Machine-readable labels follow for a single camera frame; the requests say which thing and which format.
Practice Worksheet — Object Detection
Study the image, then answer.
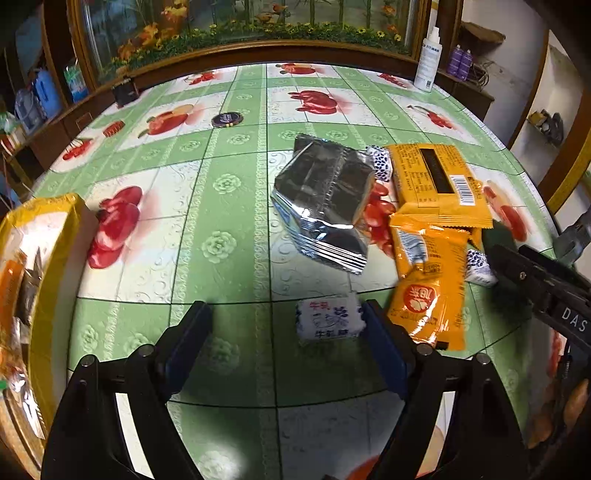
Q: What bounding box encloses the silver foil biscuit packet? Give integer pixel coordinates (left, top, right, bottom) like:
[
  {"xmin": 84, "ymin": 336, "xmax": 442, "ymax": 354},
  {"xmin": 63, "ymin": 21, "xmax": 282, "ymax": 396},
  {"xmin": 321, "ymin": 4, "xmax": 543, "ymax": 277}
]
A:
[
  {"xmin": 16, "ymin": 247, "xmax": 47, "ymax": 324},
  {"xmin": 270, "ymin": 134, "xmax": 376, "ymax": 276}
]

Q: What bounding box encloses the blue thermos flask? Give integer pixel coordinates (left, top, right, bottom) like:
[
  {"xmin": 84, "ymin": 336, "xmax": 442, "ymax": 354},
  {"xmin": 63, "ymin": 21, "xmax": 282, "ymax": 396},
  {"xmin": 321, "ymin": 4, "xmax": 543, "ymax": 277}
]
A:
[{"xmin": 31, "ymin": 68, "xmax": 63, "ymax": 118}]

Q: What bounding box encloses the green label water bottle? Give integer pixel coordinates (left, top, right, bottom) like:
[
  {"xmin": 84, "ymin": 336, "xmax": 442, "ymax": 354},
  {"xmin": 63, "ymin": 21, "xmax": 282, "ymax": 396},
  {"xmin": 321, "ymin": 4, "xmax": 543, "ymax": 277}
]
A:
[{"xmin": 64, "ymin": 59, "xmax": 89, "ymax": 103}]

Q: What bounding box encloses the black small box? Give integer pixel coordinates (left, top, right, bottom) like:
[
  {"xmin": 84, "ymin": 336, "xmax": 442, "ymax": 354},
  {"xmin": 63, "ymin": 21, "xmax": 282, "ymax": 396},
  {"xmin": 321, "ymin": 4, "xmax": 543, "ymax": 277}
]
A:
[{"xmin": 113, "ymin": 76, "xmax": 140, "ymax": 107}]

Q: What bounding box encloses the white blue candy packet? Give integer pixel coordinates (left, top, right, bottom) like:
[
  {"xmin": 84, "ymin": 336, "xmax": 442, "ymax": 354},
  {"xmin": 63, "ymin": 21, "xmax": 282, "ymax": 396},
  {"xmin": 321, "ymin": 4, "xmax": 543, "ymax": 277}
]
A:
[
  {"xmin": 295, "ymin": 294, "xmax": 366, "ymax": 344},
  {"xmin": 463, "ymin": 248, "xmax": 498, "ymax": 288},
  {"xmin": 366, "ymin": 144, "xmax": 394, "ymax": 182}
]

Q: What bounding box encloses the white spray bottle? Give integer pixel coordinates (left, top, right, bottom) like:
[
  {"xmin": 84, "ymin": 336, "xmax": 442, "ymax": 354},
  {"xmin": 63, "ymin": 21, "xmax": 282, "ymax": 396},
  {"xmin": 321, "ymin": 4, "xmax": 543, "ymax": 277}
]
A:
[{"xmin": 414, "ymin": 25, "xmax": 442, "ymax": 93}]

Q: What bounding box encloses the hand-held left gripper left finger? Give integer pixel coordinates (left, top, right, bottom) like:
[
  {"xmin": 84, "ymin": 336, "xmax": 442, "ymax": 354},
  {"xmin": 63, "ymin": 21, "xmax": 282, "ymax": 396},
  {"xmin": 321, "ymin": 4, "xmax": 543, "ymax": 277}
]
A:
[{"xmin": 41, "ymin": 301, "xmax": 214, "ymax": 480}]

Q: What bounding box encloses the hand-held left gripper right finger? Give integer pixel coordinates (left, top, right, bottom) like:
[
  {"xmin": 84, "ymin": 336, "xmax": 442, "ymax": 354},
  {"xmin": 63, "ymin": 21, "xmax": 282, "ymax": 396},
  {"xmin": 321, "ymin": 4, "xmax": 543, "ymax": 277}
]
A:
[{"xmin": 362, "ymin": 299, "xmax": 529, "ymax": 480}]

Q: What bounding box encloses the brown carved wall shelf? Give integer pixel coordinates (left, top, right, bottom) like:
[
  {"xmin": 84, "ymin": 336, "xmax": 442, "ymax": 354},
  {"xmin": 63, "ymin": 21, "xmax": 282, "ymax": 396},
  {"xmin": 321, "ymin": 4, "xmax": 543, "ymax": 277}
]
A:
[{"xmin": 461, "ymin": 20, "xmax": 504, "ymax": 45}]

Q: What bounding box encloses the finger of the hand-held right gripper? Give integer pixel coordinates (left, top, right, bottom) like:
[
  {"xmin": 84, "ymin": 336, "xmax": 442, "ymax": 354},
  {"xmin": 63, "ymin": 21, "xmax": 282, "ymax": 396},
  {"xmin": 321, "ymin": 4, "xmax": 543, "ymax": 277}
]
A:
[{"xmin": 488, "ymin": 244, "xmax": 574, "ymax": 319}]

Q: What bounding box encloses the pile of dark tools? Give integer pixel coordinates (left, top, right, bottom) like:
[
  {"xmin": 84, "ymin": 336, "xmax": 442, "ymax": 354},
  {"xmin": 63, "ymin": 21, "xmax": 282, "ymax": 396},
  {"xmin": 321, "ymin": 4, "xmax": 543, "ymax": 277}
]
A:
[{"xmin": 528, "ymin": 108, "xmax": 564, "ymax": 140}]

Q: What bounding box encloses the yellow snack bag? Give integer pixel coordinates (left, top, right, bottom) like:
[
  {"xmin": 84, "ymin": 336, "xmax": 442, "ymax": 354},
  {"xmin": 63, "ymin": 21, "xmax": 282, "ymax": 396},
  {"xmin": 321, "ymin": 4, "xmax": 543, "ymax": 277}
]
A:
[{"xmin": 0, "ymin": 193, "xmax": 100, "ymax": 463}]

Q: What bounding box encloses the grey thermos flask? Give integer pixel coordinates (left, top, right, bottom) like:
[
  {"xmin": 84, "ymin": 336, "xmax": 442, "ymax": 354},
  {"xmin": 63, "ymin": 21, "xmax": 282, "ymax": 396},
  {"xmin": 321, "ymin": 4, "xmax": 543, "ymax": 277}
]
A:
[{"xmin": 14, "ymin": 89, "xmax": 43, "ymax": 132}]

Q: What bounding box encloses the green fruit-print tablecloth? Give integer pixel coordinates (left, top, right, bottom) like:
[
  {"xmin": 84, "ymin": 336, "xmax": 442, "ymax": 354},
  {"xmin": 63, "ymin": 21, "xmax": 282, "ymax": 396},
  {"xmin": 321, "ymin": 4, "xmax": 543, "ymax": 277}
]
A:
[{"xmin": 32, "ymin": 62, "xmax": 569, "ymax": 480}]

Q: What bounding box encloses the bamboo flower glass panel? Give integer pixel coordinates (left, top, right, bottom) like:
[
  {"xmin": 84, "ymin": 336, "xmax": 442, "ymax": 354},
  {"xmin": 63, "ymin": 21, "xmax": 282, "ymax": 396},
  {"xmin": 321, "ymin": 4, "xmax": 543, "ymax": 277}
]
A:
[{"xmin": 69, "ymin": 0, "xmax": 433, "ymax": 88}]

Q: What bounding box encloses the small orange snack packet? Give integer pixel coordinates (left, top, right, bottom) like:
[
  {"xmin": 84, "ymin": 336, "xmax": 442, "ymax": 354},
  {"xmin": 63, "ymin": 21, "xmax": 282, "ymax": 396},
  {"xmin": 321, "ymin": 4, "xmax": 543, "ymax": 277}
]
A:
[
  {"xmin": 0, "ymin": 261, "xmax": 26, "ymax": 333},
  {"xmin": 387, "ymin": 217, "xmax": 472, "ymax": 352}
]

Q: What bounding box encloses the dark green snack packet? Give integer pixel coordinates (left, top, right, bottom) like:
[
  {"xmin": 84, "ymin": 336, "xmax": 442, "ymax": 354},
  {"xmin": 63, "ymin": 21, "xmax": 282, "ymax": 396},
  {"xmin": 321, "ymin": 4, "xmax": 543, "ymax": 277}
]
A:
[{"xmin": 480, "ymin": 220, "xmax": 520, "ymax": 259}]

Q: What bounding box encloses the large orange barcode packet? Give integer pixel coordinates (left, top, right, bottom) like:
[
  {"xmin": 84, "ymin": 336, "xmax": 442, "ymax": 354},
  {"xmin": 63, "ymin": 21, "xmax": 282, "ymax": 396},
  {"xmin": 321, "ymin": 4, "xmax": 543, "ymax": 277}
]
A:
[{"xmin": 385, "ymin": 142, "xmax": 494, "ymax": 230}]

